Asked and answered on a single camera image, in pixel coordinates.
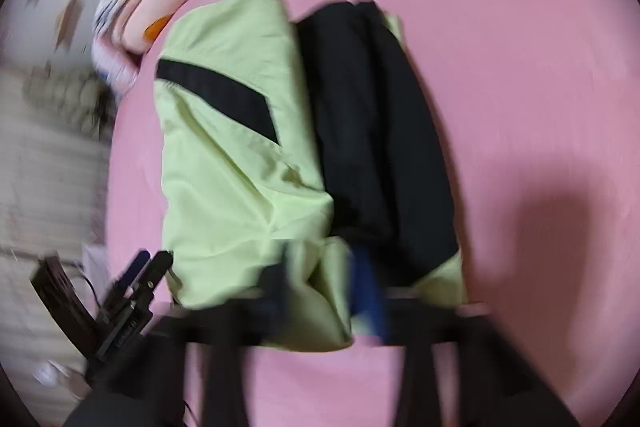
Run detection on olive puffer jacket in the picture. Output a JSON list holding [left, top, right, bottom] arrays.
[[22, 67, 115, 142]]

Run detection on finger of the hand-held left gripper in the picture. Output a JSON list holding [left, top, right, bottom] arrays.
[[131, 250, 174, 308], [112, 248, 152, 295]]

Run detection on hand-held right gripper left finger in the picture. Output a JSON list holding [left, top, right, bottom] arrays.
[[150, 249, 301, 427]]

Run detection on light green and black jacket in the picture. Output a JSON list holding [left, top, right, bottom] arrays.
[[152, 0, 469, 353]]

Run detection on pink bed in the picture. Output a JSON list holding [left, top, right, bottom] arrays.
[[102, 0, 637, 427]]

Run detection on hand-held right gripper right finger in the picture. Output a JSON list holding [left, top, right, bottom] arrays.
[[347, 249, 583, 427]]

